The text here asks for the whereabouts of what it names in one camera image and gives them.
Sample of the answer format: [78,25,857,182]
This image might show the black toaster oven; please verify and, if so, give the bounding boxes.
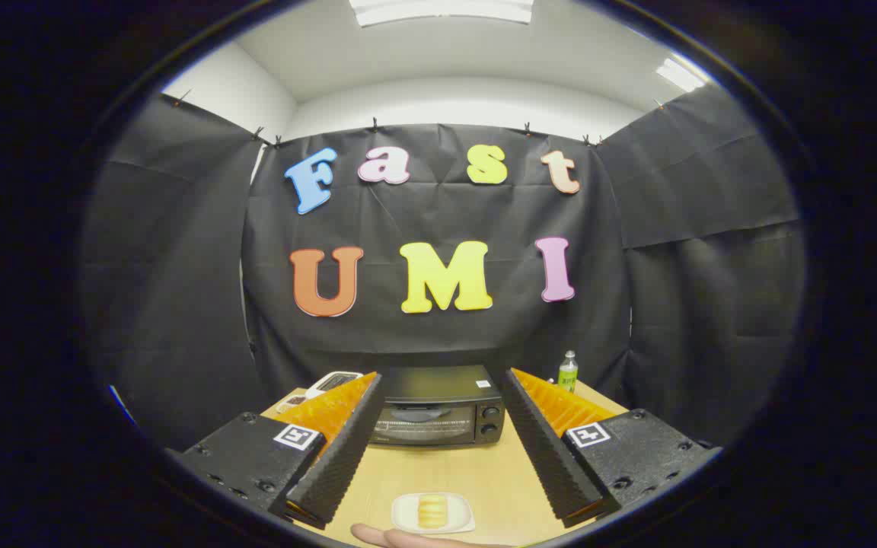
[366,365,506,448]

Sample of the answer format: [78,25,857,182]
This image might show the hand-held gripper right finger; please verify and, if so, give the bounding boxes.
[501,368,721,528]

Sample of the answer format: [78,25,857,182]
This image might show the large ceiling light panel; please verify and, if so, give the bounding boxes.
[349,0,534,28]

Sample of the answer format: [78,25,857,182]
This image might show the white square plate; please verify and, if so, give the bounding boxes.
[391,492,476,534]

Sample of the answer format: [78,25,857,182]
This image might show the small ceiling light panel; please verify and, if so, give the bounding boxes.
[655,57,706,94]

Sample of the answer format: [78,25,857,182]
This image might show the black backdrop cloth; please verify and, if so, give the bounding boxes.
[81,84,808,451]

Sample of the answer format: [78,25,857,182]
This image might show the white pop-up toaster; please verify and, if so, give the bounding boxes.
[305,371,364,399]

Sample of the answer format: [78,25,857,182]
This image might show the golden ridged bread roll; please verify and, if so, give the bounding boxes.
[417,495,448,529]

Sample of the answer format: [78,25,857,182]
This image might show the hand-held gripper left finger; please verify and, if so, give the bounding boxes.
[167,371,386,531]

